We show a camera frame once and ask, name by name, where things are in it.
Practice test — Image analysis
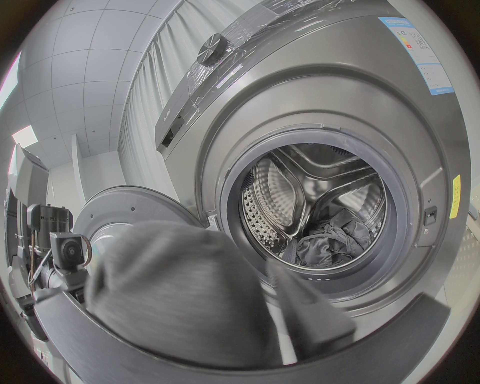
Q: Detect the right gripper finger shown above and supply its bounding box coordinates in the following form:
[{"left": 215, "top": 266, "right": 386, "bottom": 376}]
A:
[{"left": 267, "top": 261, "right": 356, "bottom": 354}]

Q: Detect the grey garment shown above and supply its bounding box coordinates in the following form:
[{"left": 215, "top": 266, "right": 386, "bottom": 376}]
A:
[{"left": 85, "top": 220, "right": 298, "bottom": 367}]

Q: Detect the ceiling light panel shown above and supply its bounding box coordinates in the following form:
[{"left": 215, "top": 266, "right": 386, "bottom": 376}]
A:
[{"left": 11, "top": 125, "right": 37, "bottom": 146}]

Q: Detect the grey washing machine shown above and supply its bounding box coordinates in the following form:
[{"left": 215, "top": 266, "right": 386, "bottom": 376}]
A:
[{"left": 155, "top": 0, "right": 475, "bottom": 320}]

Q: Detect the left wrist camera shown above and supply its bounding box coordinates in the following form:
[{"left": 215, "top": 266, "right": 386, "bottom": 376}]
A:
[{"left": 29, "top": 203, "right": 92, "bottom": 272}]

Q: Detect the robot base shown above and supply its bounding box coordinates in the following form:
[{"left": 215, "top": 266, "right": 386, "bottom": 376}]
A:
[{"left": 3, "top": 144, "right": 51, "bottom": 340}]

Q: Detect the white curtain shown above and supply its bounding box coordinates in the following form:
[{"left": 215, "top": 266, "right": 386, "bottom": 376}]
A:
[{"left": 117, "top": 0, "right": 264, "bottom": 205}]

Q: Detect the heap of dark clothes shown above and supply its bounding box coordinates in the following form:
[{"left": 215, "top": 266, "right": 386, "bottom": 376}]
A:
[{"left": 286, "top": 208, "right": 373, "bottom": 269}]

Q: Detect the washing machine door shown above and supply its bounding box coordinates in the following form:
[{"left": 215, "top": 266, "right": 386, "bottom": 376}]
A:
[{"left": 73, "top": 186, "right": 219, "bottom": 271}]

